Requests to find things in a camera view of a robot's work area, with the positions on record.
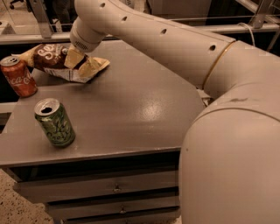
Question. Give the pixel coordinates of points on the bottom drawer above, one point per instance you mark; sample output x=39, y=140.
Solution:
x=161, y=214

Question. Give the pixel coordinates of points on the grey drawer cabinet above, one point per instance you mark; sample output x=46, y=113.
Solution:
x=132, y=116

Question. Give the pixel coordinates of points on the metal window rail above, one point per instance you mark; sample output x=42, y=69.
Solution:
x=17, y=39

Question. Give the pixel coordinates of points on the middle drawer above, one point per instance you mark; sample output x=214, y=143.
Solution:
x=92, y=209

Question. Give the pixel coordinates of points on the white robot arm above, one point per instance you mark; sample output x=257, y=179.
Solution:
x=229, y=169

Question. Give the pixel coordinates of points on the green soda can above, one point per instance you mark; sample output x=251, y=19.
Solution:
x=53, y=119

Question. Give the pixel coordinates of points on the brown chip bag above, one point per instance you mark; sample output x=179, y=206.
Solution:
x=50, y=58

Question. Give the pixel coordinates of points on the drawer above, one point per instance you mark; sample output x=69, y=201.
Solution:
x=92, y=209
x=81, y=187
x=161, y=214

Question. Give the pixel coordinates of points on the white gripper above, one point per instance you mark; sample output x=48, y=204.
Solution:
x=82, y=41

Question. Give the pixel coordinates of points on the red coke can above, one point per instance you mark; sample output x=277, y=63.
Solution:
x=17, y=74

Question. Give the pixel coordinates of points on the top drawer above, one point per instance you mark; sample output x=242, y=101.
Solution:
x=81, y=187

